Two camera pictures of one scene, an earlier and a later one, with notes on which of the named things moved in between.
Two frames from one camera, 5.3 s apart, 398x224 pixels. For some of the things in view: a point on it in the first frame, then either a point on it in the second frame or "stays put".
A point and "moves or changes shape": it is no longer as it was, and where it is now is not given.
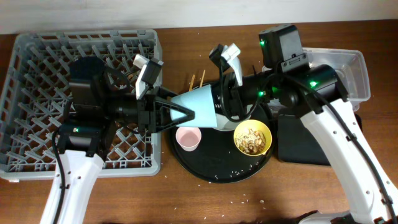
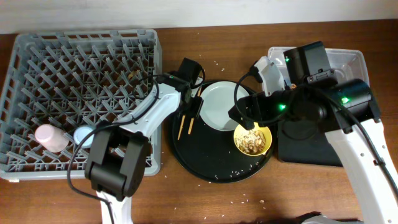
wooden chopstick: [191, 84] moves or changes shape
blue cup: [199, 101] moves or changes shape
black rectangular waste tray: [296, 144] stays put
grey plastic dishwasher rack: [34, 94] stays put
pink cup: [188, 137] → [53, 139]
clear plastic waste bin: [351, 69] stays put
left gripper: [150, 110] → [197, 106]
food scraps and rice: [250, 142] stays put
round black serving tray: [217, 159] stays put
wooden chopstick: [202, 78] moves or changes shape
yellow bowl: [252, 137] stays put
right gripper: [234, 100] → [260, 101]
